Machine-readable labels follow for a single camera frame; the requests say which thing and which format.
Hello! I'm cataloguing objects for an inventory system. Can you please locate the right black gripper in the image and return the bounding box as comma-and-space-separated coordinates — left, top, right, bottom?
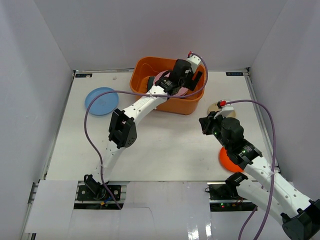
199, 111, 231, 151

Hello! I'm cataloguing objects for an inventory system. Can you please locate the cream patterned small plate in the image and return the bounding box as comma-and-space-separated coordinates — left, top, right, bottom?
207, 102, 236, 118

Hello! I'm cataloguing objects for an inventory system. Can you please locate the pink round plate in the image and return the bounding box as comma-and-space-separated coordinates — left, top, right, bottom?
152, 70, 188, 97

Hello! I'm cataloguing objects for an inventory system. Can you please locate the teal square plate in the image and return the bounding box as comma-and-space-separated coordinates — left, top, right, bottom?
147, 76, 155, 92

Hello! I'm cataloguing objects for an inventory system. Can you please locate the light blue round plate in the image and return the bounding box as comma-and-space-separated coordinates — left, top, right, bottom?
84, 87, 119, 116

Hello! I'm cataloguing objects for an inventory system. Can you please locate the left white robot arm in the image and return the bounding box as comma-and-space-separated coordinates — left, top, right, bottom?
88, 54, 208, 200

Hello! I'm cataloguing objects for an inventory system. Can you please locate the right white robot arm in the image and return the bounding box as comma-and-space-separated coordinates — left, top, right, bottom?
199, 111, 320, 240

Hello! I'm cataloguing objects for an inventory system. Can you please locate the orange plastic bin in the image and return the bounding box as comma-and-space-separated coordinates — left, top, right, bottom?
129, 56, 207, 115

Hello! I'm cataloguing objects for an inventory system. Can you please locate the right black corner label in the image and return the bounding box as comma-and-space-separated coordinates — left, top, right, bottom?
225, 72, 244, 77

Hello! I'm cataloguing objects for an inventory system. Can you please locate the black corner label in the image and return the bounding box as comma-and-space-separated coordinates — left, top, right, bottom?
225, 72, 244, 77
74, 73, 93, 78

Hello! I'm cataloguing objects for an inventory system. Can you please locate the orange round plate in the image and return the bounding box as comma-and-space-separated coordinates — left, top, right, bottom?
218, 147, 243, 173

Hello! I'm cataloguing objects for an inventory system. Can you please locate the left black corner label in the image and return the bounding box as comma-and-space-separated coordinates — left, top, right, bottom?
74, 73, 93, 78

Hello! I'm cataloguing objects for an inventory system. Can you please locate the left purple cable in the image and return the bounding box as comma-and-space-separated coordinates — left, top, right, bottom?
84, 52, 209, 210

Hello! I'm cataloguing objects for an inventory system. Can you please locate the purple cable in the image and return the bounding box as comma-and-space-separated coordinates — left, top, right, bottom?
224, 99, 277, 240
84, 52, 209, 210

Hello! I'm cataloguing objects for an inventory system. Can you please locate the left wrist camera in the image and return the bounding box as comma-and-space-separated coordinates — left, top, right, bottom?
186, 51, 201, 73

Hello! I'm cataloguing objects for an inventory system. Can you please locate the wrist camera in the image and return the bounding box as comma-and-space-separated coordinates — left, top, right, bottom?
186, 51, 201, 73
214, 100, 236, 119

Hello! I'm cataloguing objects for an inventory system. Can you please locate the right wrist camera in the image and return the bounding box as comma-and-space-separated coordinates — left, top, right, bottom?
214, 100, 236, 119

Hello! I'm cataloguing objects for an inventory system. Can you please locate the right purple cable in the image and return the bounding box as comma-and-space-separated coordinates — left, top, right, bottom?
224, 99, 277, 240

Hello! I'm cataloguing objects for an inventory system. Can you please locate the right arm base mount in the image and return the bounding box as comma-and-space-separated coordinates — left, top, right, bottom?
204, 172, 256, 212

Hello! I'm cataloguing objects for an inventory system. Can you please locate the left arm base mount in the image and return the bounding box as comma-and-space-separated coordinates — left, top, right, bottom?
73, 174, 124, 210

